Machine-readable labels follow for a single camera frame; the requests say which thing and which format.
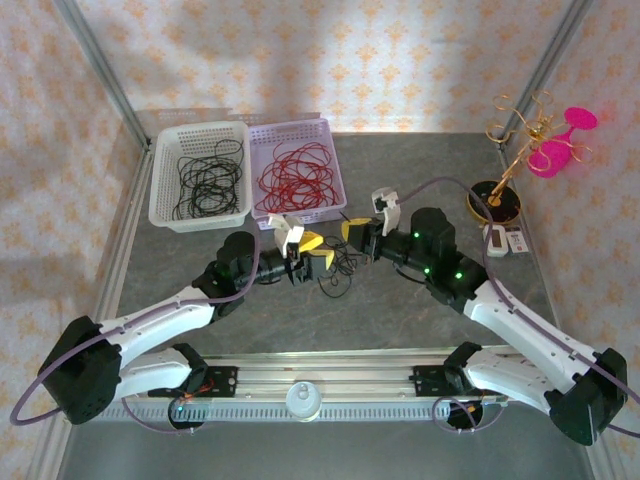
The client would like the black cable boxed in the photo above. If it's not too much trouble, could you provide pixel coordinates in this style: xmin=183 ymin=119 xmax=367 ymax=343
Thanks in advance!
xmin=315 ymin=210 xmax=362 ymax=300
xmin=172 ymin=138 xmax=245 ymax=221

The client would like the red cable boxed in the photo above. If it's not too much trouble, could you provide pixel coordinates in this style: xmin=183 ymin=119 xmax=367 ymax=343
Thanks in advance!
xmin=255 ymin=141 xmax=342 ymax=214

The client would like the white digital timer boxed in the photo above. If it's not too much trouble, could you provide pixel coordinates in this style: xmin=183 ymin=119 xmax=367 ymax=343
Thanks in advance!
xmin=482 ymin=224 xmax=510 ymax=259

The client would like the small white red card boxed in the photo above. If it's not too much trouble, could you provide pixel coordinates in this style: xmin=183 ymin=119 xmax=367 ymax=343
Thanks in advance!
xmin=507 ymin=228 xmax=530 ymax=255

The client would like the white plastic basket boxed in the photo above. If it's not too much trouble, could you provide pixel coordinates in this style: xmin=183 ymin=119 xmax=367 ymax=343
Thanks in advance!
xmin=148 ymin=121 xmax=253 ymax=234

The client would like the purple plastic basket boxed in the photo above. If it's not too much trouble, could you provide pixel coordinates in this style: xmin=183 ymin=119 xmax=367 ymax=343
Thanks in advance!
xmin=247 ymin=118 xmax=349 ymax=225

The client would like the white round cap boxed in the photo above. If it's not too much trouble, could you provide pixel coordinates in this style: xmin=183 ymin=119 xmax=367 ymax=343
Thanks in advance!
xmin=284 ymin=379 xmax=324 ymax=424

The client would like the pink plastic wine glass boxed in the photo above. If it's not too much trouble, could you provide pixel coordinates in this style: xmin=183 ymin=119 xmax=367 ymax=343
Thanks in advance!
xmin=528 ymin=106 xmax=599 ymax=180

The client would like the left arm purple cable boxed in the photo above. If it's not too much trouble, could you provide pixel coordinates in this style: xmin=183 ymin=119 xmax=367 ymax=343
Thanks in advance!
xmin=9 ymin=232 xmax=262 ymax=435

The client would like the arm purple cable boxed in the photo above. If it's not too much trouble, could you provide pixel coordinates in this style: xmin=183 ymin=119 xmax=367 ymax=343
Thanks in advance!
xmin=397 ymin=175 xmax=640 ymax=437
xmin=9 ymin=232 xmax=262 ymax=435

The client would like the gold wire glass holder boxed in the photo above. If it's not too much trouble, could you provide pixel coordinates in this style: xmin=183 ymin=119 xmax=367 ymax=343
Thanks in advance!
xmin=466 ymin=91 xmax=596 ymax=225

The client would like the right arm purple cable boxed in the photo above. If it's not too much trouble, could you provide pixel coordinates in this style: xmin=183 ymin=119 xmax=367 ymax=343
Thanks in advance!
xmin=397 ymin=175 xmax=640 ymax=437

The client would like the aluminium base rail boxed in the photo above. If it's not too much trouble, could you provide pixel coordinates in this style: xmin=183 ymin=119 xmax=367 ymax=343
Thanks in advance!
xmin=107 ymin=343 xmax=556 ymax=405

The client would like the grey slotted cable duct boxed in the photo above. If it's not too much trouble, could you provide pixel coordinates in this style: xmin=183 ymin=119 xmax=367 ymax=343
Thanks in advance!
xmin=107 ymin=402 xmax=506 ymax=422

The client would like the aluminium frame post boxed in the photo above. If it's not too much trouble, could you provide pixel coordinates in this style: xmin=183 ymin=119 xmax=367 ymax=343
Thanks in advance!
xmin=52 ymin=0 xmax=151 ymax=149
xmin=499 ymin=0 xmax=594 ymax=144

